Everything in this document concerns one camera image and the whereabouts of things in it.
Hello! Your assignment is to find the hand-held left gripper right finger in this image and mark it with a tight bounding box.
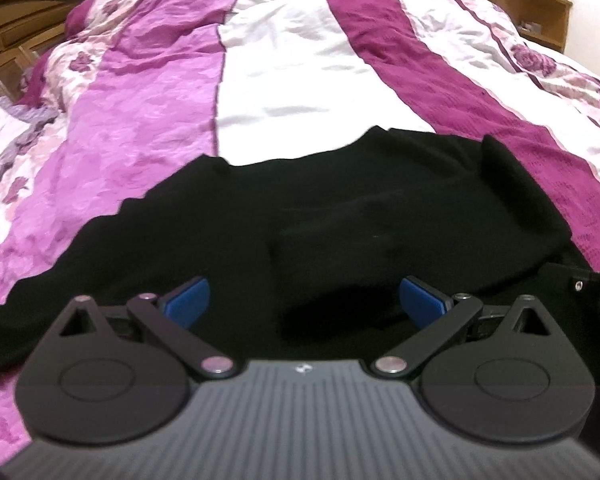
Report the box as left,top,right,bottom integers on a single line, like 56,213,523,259
372,276,555,379

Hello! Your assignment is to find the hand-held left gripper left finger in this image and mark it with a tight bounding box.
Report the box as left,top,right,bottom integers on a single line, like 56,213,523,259
56,276,240,380

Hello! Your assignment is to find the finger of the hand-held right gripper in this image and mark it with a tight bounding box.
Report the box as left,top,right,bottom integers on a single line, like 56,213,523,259
567,269,600,312

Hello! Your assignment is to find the black garment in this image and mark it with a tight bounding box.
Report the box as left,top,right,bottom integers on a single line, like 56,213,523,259
0,127,593,381

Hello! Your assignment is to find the lilac floral pillow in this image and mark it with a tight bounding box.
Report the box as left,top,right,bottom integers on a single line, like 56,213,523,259
0,72,58,193

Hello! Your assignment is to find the purple white floral quilt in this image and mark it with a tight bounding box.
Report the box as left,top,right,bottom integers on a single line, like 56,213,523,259
0,0,600,466

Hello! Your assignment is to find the brown wooden cabinet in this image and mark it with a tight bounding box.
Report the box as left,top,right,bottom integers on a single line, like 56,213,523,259
310,0,574,54

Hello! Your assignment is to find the brown wooden headboard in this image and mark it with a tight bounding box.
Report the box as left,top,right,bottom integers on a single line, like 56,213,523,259
0,0,108,106

